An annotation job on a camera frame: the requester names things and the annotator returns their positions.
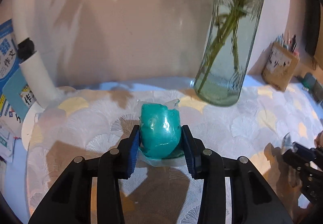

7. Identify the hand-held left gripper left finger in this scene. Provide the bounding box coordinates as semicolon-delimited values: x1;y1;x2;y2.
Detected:
28;124;140;224

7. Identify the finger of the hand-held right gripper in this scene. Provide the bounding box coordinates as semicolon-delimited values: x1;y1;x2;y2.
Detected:
292;141;320;161
283;148;307;172

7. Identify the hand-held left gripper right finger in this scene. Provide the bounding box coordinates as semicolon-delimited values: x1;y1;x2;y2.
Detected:
181;125;294;224

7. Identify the green gel packet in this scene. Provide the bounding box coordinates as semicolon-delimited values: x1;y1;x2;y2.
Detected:
136;98;186;161

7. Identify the fan patterned tablecloth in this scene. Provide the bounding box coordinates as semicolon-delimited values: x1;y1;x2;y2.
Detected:
25;80;323;224

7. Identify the grey blue plastic holder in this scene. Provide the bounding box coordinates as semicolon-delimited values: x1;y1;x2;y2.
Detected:
303;73;323;103

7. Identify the clear glass vase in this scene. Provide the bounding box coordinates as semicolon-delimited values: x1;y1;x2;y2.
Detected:
194;0;273;107

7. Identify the cardboard pen holder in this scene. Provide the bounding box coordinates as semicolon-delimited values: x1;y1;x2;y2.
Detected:
262;42;299;92

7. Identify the bunch of pens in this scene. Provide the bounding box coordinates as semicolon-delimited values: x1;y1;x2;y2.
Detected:
276;33;298;54

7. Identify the white desk lamp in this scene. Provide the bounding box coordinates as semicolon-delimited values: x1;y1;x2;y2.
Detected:
11;0;60;150

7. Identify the small teal book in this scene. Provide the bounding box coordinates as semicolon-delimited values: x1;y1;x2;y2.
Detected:
2;69;38;122

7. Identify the large blue cover book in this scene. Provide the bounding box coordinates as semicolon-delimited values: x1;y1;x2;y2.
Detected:
0;19;22;118

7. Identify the dark wall monitor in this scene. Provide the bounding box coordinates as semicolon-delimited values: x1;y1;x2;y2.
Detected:
301;0;323;58

